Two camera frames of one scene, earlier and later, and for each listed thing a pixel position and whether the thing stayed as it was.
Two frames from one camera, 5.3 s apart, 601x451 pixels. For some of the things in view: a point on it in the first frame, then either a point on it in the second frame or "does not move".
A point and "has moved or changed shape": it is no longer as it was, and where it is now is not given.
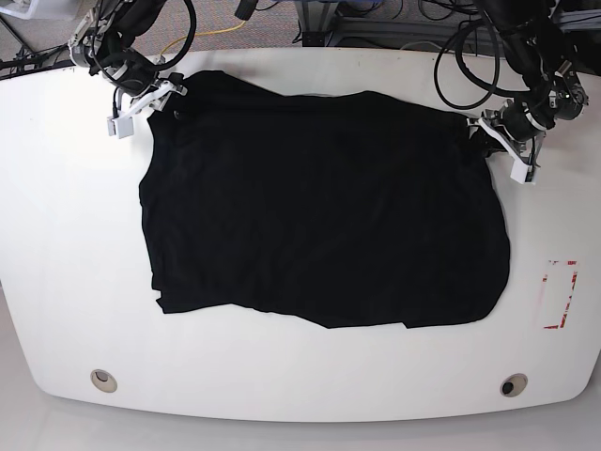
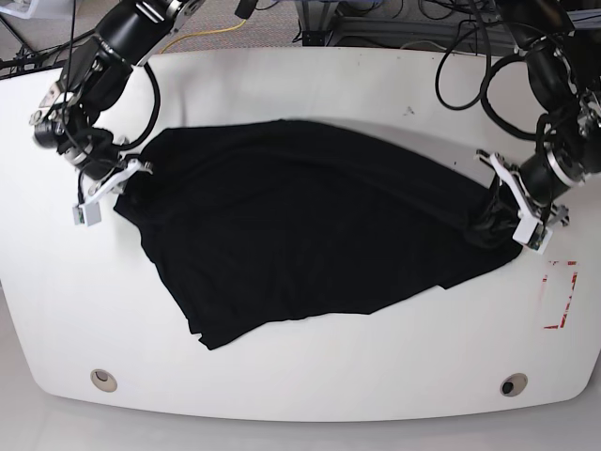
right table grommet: (513, 384) does not move
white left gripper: (155, 99) -> (117, 183)
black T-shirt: (342, 209) has moved or changed shape
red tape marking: (562, 321) does not move
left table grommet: (103, 380) does not move
